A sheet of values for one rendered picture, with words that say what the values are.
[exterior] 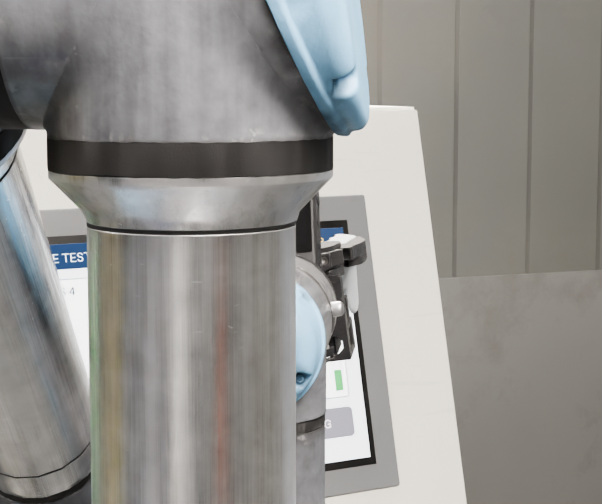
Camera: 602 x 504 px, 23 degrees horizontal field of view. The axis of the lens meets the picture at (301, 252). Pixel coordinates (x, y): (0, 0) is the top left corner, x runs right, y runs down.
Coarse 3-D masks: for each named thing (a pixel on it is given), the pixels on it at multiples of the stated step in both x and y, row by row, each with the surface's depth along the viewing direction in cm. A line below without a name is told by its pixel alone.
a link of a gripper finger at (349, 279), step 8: (328, 240) 111; (336, 240) 110; (344, 240) 110; (352, 272) 112; (344, 280) 110; (352, 280) 112; (344, 288) 110; (352, 288) 112; (352, 296) 111; (352, 304) 111; (352, 312) 112
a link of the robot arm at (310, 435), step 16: (304, 432) 85; (320, 432) 86; (304, 448) 85; (320, 448) 86; (304, 464) 85; (320, 464) 86; (304, 480) 85; (320, 480) 87; (304, 496) 85; (320, 496) 87
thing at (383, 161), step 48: (336, 144) 175; (384, 144) 178; (48, 192) 156; (336, 192) 174; (384, 192) 177; (384, 240) 176; (432, 240) 179; (384, 288) 175; (432, 288) 178; (384, 336) 174; (432, 336) 177; (432, 384) 176; (432, 432) 176; (432, 480) 175
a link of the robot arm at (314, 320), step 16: (304, 272) 91; (304, 288) 86; (320, 288) 91; (304, 304) 83; (320, 304) 87; (304, 320) 81; (320, 320) 84; (304, 336) 81; (320, 336) 83; (304, 352) 81; (320, 352) 83; (304, 368) 81; (320, 368) 84; (304, 384) 82; (320, 384) 86; (304, 400) 84; (320, 400) 86; (304, 416) 85; (320, 416) 86
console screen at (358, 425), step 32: (64, 224) 156; (320, 224) 172; (352, 224) 174; (64, 256) 156; (64, 288) 155; (352, 320) 172; (352, 384) 171; (384, 384) 173; (352, 416) 170; (384, 416) 172; (352, 448) 169; (384, 448) 172; (352, 480) 169; (384, 480) 171
